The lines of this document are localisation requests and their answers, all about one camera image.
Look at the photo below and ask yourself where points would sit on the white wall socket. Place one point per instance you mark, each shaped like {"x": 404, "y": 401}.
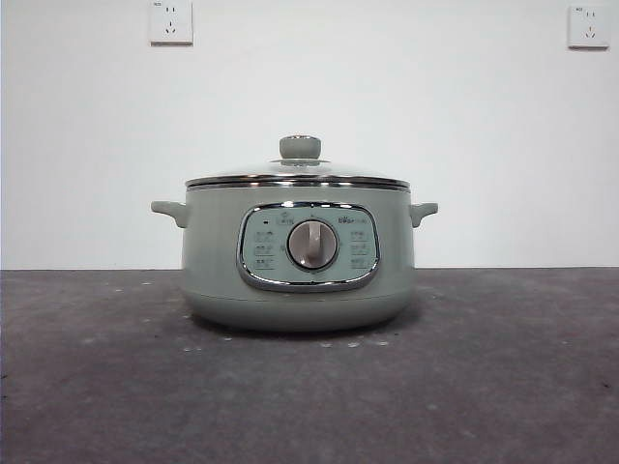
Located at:
{"x": 170, "y": 21}
{"x": 588, "y": 26}

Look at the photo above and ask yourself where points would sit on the glass pot lid green knob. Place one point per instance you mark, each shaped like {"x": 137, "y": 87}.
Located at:
{"x": 300, "y": 146}

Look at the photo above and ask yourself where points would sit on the pale green electric pot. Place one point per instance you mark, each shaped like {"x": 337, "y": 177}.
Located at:
{"x": 217, "y": 270}

